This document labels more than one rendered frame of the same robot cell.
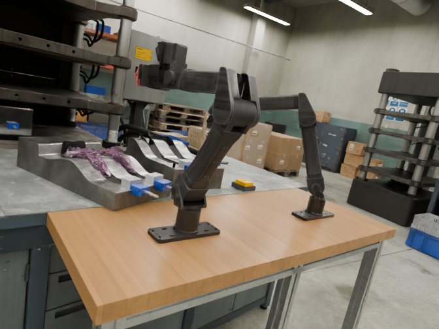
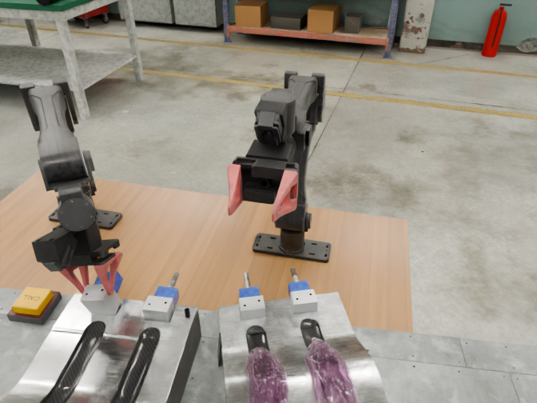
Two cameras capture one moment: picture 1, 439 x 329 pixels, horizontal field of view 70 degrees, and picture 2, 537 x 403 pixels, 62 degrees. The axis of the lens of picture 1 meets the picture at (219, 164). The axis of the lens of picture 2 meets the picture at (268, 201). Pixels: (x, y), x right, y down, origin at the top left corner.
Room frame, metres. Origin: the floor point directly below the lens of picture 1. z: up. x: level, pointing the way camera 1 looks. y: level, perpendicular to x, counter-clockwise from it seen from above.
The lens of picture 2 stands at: (1.38, 0.72, 1.57)
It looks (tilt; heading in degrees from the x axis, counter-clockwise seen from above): 35 degrees down; 233
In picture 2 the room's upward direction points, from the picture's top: straight up
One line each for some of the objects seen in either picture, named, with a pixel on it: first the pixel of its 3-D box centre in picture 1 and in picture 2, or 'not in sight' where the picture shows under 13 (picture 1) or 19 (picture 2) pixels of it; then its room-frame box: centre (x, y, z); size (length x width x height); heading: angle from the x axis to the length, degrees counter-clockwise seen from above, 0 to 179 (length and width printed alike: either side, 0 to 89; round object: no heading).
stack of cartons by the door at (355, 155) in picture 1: (362, 162); not in sight; (7.27, -3.24, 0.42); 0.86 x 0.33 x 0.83; 35
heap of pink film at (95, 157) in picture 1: (98, 155); (302, 394); (1.10, 0.43, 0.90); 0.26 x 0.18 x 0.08; 63
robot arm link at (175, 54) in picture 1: (176, 64); (284, 121); (0.94, 0.18, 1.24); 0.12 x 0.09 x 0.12; 40
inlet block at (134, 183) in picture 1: (142, 190); (298, 289); (0.92, 0.22, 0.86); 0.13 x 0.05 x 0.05; 63
